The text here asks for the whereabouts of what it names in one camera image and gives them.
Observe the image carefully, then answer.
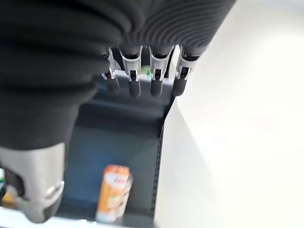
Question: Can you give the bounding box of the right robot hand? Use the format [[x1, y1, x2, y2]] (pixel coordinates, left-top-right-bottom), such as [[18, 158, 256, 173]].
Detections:
[[0, 0, 238, 224]]

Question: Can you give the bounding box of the green white small package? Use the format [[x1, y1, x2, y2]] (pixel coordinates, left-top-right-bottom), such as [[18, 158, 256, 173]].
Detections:
[[140, 65, 152, 78]]

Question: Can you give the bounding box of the dark grey metal shelf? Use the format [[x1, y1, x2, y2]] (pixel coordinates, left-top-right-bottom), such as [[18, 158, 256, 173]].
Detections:
[[51, 45, 181, 228]]

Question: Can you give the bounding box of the orange drink can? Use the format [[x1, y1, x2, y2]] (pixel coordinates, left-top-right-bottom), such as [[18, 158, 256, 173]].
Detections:
[[95, 164, 133, 223]]

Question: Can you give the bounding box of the orange package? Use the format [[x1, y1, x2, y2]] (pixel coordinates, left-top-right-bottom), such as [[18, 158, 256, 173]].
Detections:
[[0, 190, 19, 207]]

